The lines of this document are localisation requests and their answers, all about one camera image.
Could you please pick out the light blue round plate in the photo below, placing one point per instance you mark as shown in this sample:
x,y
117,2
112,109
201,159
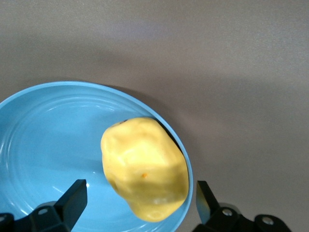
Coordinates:
x,y
48,145

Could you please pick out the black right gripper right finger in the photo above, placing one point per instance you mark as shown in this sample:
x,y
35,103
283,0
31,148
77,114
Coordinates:
x,y
205,203

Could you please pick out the yellow peeled potato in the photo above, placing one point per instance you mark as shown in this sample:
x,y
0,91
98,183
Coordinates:
x,y
144,169

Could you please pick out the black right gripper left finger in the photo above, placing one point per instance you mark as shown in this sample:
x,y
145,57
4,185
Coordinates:
x,y
72,203

